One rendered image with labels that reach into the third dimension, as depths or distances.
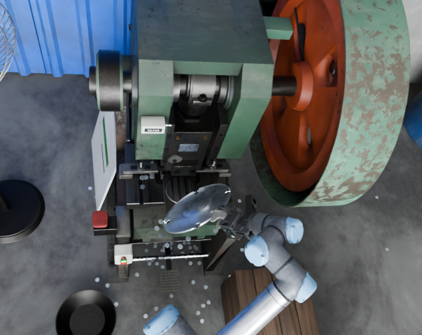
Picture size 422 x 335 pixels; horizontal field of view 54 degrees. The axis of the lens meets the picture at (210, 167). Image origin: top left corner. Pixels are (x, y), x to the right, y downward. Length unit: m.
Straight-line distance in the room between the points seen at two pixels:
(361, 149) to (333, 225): 1.72
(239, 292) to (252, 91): 1.17
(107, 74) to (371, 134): 0.74
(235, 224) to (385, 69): 0.64
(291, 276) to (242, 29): 0.74
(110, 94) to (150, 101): 0.13
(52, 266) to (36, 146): 0.77
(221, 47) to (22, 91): 2.01
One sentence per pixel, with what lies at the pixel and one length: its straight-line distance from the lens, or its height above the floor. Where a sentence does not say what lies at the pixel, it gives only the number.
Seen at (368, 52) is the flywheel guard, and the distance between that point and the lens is 1.13.
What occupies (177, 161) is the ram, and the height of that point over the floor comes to 0.98.
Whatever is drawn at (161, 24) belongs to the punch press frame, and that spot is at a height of 1.50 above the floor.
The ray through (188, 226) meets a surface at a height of 0.97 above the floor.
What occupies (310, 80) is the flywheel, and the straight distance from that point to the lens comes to 1.41.
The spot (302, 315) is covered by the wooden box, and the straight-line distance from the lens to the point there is 2.22.
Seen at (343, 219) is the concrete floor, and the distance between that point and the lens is 2.91.
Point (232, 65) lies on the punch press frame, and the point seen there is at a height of 1.49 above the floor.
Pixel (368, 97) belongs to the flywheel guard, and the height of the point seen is 1.63.
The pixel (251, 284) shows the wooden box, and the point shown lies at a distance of 2.16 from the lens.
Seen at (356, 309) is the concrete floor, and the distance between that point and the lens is 2.76.
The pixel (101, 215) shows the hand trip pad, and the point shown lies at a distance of 1.74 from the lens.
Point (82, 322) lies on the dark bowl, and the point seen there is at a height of 0.00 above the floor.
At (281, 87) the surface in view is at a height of 1.35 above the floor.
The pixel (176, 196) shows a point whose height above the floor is 0.79.
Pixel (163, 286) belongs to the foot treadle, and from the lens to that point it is 2.28.
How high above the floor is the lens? 2.38
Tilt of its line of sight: 60 degrees down
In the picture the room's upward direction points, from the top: 21 degrees clockwise
